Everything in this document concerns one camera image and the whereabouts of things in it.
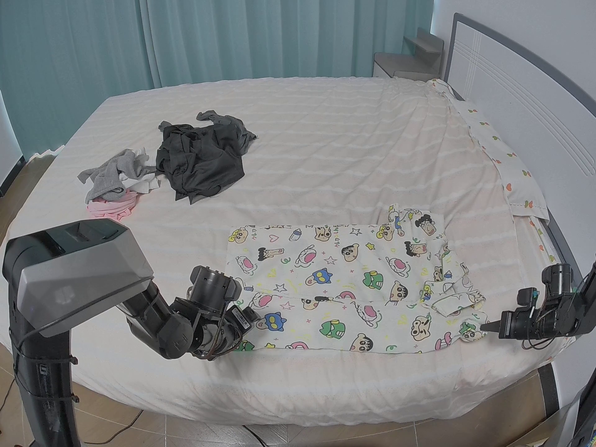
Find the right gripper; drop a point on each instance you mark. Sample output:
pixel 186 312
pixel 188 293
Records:
pixel 521 325

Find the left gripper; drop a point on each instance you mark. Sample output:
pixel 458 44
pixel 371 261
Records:
pixel 233 331

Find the white printed pyjama top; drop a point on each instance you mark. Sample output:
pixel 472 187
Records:
pixel 335 273

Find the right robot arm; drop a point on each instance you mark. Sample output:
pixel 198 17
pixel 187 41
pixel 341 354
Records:
pixel 558 277

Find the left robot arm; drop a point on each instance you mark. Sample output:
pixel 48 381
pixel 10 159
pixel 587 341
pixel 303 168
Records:
pixel 70 277

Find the white printed pillow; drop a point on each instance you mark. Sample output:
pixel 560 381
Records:
pixel 507 170

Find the white garment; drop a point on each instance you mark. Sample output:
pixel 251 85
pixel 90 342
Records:
pixel 144 184

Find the pink garment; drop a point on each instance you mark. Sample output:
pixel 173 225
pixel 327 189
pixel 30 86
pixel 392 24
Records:
pixel 111 208

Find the black garment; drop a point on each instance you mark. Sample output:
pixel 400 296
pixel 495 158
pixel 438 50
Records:
pixel 200 161

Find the grey garment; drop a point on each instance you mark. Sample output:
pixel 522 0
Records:
pixel 107 179

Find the bed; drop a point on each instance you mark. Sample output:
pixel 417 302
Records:
pixel 326 133

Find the grey bedside table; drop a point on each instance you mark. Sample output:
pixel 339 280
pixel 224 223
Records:
pixel 395 61

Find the blue-green curtain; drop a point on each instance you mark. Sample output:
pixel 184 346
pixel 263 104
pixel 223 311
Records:
pixel 70 54
pixel 279 21

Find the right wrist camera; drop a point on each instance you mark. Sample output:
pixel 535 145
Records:
pixel 528 297

